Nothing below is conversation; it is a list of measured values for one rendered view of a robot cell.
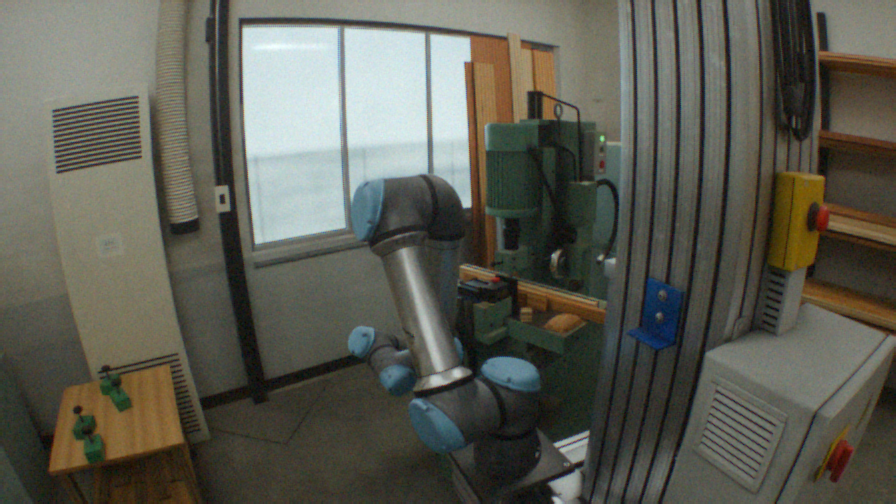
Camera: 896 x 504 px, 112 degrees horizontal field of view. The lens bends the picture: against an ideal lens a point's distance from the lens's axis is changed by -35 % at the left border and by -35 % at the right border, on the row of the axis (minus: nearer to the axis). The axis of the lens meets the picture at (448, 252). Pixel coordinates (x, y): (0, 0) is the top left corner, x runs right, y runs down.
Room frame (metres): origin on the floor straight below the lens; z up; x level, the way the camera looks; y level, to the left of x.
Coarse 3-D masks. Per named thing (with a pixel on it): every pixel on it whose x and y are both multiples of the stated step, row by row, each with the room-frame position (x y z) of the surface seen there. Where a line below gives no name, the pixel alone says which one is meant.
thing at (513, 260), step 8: (520, 248) 1.58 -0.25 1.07; (528, 248) 1.58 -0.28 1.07; (496, 256) 1.55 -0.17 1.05; (504, 256) 1.52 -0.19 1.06; (512, 256) 1.51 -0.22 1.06; (520, 256) 1.55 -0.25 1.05; (504, 264) 1.52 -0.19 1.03; (512, 264) 1.51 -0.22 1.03; (520, 264) 1.55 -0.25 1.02; (528, 264) 1.58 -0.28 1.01; (512, 272) 1.52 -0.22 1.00
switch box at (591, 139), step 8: (584, 136) 1.66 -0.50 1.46; (592, 136) 1.64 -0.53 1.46; (600, 136) 1.66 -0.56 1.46; (584, 144) 1.66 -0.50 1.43; (592, 144) 1.64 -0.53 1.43; (584, 152) 1.66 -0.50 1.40; (592, 152) 1.64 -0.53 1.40; (600, 152) 1.66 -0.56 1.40; (584, 160) 1.66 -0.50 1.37; (592, 160) 1.64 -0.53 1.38; (600, 160) 1.66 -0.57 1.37; (584, 168) 1.66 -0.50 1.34; (592, 168) 1.64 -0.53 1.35; (600, 168) 1.66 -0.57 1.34
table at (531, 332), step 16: (512, 320) 1.35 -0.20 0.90; (544, 320) 1.34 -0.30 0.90; (480, 336) 1.32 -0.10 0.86; (496, 336) 1.32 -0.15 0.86; (512, 336) 1.35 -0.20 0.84; (528, 336) 1.30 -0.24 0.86; (544, 336) 1.26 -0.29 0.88; (560, 336) 1.22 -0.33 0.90; (576, 336) 1.26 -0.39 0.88; (560, 352) 1.22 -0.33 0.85
